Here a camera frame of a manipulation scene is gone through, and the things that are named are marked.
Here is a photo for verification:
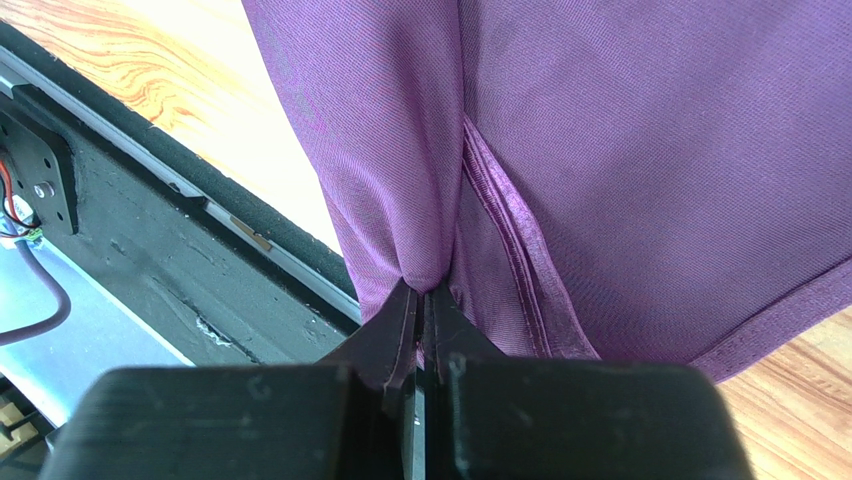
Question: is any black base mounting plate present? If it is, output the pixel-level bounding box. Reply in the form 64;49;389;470
0;19;364;367

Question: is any aluminium frame rail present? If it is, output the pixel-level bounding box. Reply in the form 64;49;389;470
0;46;364;427

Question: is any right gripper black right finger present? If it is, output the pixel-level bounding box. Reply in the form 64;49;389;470
421;282;504;479

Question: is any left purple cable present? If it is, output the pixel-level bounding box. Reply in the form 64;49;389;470
0;236;73;347

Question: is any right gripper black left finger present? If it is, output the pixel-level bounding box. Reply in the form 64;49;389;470
319;281;419;479

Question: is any purple cloth napkin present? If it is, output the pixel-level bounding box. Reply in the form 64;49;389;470
244;1;851;381

